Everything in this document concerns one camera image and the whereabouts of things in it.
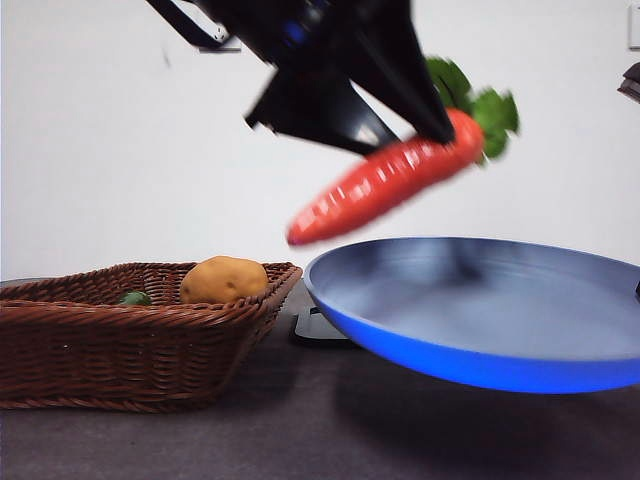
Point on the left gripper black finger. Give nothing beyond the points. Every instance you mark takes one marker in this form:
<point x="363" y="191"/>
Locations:
<point x="400" y="85"/>
<point x="305" y="110"/>

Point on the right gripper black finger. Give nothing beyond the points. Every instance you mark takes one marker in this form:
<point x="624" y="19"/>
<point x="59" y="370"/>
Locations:
<point x="637" y="291"/>

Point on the orange carrot with green leaves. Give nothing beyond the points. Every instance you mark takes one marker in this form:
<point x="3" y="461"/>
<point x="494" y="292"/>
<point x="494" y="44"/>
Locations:
<point x="380" y="180"/>

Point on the blue round plate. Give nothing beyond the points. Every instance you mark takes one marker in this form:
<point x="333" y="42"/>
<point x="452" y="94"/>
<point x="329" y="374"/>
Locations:
<point x="450" y="320"/>

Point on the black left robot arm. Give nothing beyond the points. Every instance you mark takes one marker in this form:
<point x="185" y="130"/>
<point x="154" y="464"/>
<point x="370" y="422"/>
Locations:
<point x="310" y="25"/>

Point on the yellow-brown potato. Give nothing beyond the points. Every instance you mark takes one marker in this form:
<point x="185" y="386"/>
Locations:
<point x="222" y="280"/>

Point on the black cutting board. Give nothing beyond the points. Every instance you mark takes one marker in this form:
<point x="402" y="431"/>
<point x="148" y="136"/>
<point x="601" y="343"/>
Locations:
<point x="312" y="335"/>

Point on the small green vegetable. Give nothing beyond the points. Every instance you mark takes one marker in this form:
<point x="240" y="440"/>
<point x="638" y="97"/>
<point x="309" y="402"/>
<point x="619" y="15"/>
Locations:
<point x="135" y="299"/>

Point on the brown wicker basket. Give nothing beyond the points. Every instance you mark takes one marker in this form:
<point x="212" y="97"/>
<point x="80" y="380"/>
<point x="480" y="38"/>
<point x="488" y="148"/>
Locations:
<point x="125" y="360"/>

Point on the white wall switch plate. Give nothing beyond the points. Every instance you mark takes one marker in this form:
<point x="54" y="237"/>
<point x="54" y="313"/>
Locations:
<point x="635" y="27"/>

